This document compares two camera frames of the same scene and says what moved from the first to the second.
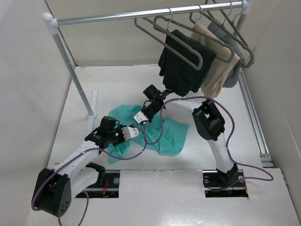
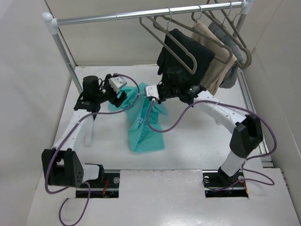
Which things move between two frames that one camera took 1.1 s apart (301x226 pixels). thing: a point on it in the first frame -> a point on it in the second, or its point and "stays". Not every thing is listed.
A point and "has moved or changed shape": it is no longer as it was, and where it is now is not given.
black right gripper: (150, 118) -> (161, 99)
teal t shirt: (166, 136) has moved or changed shape
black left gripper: (119, 128) -> (117, 101)
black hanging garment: (181, 75) stays
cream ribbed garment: (225, 61) stays
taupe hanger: (196, 52) -> (195, 62)
